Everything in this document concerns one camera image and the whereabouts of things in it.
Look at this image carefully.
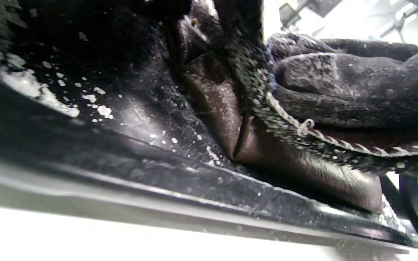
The person's left hand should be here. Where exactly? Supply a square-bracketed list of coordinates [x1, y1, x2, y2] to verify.
[214, 0, 266, 62]

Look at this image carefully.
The brown leather bag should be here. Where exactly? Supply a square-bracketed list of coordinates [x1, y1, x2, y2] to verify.
[178, 14, 384, 214]

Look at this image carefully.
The grey polishing cloth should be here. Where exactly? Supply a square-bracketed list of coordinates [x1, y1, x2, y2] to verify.
[227, 32, 418, 174]

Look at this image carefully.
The black plastic tray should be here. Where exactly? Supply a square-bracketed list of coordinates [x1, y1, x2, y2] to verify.
[0, 0, 418, 250]

